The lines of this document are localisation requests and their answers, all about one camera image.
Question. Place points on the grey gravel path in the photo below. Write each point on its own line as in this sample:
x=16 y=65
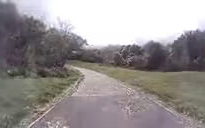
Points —
x=103 y=106

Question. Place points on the grass verge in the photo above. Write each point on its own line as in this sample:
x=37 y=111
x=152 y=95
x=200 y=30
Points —
x=20 y=96

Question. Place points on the grass field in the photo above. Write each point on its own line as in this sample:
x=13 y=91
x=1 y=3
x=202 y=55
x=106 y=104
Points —
x=170 y=83

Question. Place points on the row of trees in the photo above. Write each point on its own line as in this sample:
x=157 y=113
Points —
x=150 y=55

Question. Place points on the dense trees and bushes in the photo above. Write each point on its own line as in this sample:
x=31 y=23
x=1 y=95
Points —
x=23 y=43

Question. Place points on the path edging kerb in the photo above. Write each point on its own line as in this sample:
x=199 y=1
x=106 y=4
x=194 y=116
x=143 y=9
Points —
x=56 y=103

